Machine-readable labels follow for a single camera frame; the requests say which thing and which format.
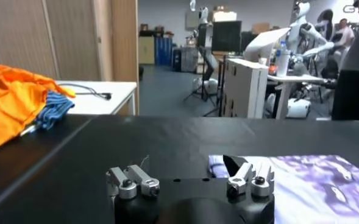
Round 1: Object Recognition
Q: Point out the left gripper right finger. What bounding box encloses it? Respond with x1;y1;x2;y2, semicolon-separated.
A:
222;154;275;198

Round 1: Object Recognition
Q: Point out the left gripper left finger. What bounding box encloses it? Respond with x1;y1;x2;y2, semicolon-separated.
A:
105;164;161;200

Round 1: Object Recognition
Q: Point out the lavender t-shirt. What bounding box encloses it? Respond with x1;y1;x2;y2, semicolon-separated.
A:
208;154;359;224

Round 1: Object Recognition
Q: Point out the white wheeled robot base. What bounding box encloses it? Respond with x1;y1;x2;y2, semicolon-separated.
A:
266;93;313;119

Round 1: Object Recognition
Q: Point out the small white robot base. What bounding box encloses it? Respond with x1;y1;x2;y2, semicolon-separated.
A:
192;77;219;96

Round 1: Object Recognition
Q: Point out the white table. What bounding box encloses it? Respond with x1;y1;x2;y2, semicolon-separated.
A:
55;80;138;116

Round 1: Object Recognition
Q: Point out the tall white cardboard box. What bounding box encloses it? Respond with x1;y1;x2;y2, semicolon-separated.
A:
223;57;270;119

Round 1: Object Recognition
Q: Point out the white standing desk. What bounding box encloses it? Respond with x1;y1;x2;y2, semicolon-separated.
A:
267;74;330;119

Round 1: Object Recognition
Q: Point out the blue striped garment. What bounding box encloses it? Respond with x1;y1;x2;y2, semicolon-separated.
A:
20;90;76;137

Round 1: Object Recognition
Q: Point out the black tripod stand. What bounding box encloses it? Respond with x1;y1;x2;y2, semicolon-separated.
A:
183;45;221;118

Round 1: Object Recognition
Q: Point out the white tumbler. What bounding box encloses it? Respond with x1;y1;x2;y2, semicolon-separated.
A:
275;49;291;78

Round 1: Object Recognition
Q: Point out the beige cabinet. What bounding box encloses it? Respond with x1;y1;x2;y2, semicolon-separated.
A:
138;35;155;65

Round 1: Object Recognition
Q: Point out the blue cabinet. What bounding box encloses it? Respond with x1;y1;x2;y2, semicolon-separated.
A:
154;37;173;66

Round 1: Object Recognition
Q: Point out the white curved cover sheet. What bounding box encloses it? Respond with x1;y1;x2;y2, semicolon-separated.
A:
243;27;291;63

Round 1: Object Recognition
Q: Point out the black monitor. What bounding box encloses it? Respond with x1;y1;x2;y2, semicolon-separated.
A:
211;20;243;53

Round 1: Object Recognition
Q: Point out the orange garment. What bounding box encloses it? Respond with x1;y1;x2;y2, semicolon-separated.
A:
0;64;76;153

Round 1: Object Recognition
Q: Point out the person in grey shirt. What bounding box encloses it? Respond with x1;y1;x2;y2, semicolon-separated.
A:
331;0;359;121

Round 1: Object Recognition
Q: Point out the wooden partition screen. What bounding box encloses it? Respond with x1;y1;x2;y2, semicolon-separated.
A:
0;0;140;116

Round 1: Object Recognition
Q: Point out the white humanoid robot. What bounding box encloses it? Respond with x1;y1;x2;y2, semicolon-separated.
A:
287;1;335;77

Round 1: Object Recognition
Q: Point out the seated person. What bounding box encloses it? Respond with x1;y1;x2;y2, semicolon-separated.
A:
334;18;356;46

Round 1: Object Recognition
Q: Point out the thick black cable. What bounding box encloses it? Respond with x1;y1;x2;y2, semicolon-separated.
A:
57;83;112;100

